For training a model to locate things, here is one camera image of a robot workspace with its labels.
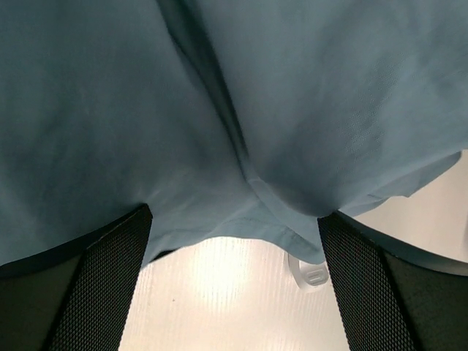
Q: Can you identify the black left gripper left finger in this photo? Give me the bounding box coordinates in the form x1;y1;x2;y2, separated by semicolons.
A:
1;205;152;351

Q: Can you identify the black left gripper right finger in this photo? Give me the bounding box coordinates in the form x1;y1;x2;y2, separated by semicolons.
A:
318;212;467;351

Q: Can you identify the grey blue t shirt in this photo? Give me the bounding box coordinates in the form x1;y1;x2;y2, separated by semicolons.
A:
1;1;467;264

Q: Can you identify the silver white clothes rack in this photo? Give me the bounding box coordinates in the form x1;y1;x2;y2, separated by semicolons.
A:
284;253;330;293

